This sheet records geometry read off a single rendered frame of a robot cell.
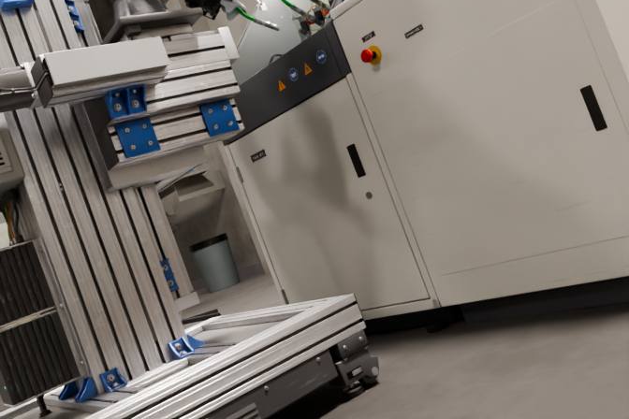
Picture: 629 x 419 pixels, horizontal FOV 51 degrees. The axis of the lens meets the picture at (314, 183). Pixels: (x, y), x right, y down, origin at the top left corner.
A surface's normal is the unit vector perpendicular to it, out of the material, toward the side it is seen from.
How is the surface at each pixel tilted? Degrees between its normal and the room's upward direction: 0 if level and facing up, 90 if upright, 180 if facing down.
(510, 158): 90
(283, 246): 90
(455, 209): 90
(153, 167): 90
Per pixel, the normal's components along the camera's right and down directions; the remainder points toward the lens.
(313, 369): 0.54, -0.23
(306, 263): -0.70, 0.23
